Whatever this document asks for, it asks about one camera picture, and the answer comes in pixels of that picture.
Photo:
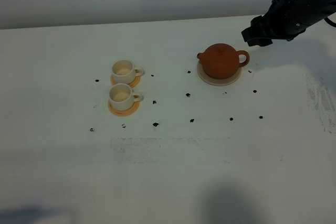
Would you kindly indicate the orange coaster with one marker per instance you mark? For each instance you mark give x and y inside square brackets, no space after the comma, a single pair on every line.
[126,111]
[132,84]

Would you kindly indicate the beige round teapot coaster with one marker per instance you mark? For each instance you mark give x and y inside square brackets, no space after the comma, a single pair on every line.
[217,82]

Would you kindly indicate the white teacup front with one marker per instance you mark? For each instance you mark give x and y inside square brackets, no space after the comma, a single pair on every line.
[122,97]

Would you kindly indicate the brown clay teapot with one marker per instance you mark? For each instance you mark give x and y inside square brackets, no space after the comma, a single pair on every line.
[221,61]

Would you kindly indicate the white teacup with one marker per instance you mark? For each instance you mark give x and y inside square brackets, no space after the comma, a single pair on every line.
[122,97]
[125,71]

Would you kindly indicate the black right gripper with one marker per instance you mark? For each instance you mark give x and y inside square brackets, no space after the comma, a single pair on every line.
[278,24]

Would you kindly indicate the orange coaster front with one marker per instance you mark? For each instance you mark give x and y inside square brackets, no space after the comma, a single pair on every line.
[126,111]

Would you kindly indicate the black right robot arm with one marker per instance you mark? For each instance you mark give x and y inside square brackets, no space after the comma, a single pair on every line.
[308,12]

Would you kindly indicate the orange coaster rear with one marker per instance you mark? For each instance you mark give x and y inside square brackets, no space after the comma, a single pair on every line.
[132,84]

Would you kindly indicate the white teacup rear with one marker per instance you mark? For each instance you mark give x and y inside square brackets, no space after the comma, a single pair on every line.
[125,71]

